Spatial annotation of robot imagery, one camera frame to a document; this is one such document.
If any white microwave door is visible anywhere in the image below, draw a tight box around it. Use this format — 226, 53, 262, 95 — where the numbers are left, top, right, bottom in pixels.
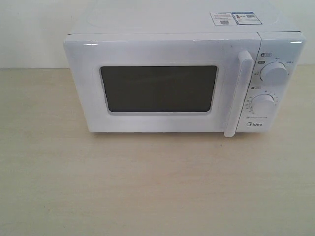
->
64, 33, 261, 137

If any white lower timer knob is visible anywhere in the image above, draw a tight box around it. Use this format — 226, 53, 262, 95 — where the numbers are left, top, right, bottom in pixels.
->
251, 94, 275, 113

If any white upper power knob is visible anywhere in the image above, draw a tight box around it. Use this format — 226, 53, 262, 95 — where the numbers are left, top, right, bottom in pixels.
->
260, 62, 288, 84

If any blue label sticker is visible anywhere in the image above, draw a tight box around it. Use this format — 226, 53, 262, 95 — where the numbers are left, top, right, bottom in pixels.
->
231, 12, 262, 25

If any white label sticker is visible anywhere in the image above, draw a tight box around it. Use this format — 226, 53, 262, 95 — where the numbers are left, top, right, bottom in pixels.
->
210, 12, 237, 26

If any white Midea microwave body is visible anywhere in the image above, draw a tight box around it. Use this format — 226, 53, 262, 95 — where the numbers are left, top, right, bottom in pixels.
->
67, 0, 305, 133

